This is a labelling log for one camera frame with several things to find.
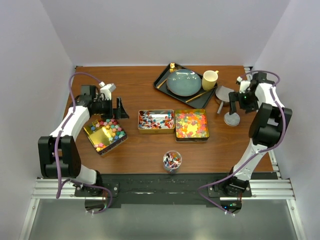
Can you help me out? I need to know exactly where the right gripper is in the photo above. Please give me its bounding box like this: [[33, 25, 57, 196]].
[[228, 90, 259, 115]]

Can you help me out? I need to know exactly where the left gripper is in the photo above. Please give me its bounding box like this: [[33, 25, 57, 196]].
[[93, 96, 129, 120]]

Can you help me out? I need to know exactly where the metal scoop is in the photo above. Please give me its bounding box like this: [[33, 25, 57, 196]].
[[215, 85, 235, 114]]

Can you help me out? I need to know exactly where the silver jar lid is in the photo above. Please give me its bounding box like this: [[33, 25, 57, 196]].
[[224, 112, 241, 127]]

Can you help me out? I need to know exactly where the tin of star candies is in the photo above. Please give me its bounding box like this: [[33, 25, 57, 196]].
[[83, 118, 128, 156]]

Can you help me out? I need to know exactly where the tin of lollipops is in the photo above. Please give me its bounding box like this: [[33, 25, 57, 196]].
[[137, 109, 176, 134]]

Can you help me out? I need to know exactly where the tin of gummy candies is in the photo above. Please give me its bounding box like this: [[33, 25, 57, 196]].
[[174, 109, 210, 142]]

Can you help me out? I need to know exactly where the clear glass jar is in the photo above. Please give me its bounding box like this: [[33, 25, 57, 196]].
[[162, 150, 183, 174]]

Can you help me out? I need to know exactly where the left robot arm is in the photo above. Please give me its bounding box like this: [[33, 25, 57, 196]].
[[38, 82, 129, 196]]

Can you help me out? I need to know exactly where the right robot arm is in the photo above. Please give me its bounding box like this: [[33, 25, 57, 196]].
[[222, 70, 293, 197]]

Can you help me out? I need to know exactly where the yellow cup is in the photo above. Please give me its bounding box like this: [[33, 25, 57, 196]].
[[202, 70, 219, 91]]

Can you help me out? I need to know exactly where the gold chopstick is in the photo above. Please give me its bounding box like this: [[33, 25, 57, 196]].
[[185, 90, 210, 103]]

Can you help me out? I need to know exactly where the blue-grey plate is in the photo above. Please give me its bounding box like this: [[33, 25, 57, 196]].
[[166, 69, 202, 97]]

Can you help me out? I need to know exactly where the black tray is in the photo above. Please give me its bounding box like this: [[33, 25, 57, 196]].
[[153, 62, 218, 109]]

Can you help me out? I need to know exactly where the gold spoon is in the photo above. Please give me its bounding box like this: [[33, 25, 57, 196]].
[[169, 62, 176, 73]]

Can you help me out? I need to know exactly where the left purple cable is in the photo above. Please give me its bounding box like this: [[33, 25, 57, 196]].
[[55, 72, 114, 215]]

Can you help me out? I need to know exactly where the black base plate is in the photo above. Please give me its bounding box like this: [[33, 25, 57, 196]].
[[74, 173, 251, 213]]

